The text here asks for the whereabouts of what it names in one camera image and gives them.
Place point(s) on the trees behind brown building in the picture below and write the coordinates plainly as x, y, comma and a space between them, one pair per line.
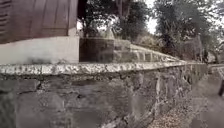
180, 23

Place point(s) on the leaf-strewn dirt strip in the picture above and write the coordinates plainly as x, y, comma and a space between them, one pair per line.
173, 120

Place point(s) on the stepped stone wall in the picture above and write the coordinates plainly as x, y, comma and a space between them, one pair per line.
100, 50

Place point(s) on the brown wooden building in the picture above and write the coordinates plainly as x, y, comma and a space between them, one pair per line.
36, 20

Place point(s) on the low stone wall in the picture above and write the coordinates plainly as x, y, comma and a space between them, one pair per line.
83, 96

